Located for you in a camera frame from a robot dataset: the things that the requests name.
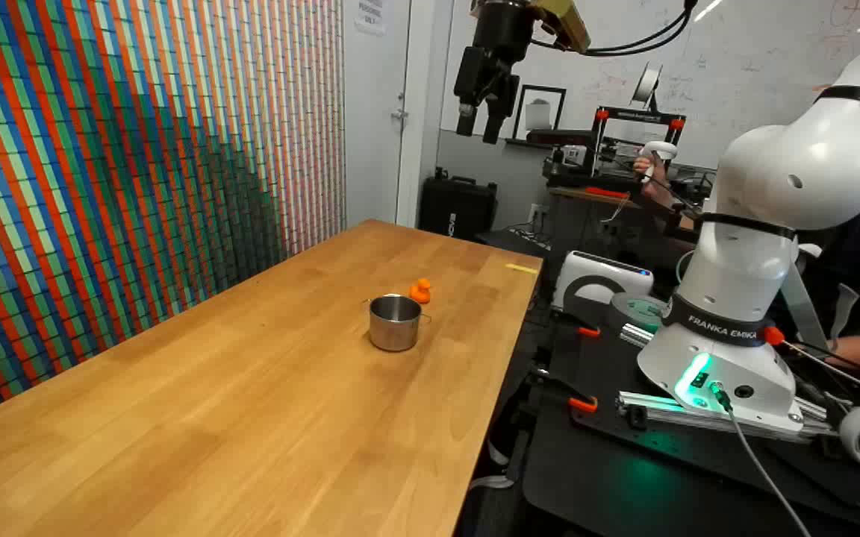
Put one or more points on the orange rubber duck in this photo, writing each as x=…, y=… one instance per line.
x=419, y=290

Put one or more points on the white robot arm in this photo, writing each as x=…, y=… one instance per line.
x=711, y=359

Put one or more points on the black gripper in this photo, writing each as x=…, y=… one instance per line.
x=487, y=65

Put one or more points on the black equipment case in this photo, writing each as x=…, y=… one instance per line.
x=459, y=202

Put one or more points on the framed portrait picture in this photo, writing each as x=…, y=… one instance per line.
x=539, y=107

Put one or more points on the orange handled clamp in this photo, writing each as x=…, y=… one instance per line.
x=577, y=399

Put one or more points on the black and orange 3D printer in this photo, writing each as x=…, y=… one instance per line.
x=608, y=150

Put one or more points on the white box device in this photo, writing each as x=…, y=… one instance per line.
x=599, y=277

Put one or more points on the small steel pot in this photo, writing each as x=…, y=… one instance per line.
x=395, y=323

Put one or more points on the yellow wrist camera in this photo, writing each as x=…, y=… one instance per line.
x=563, y=20

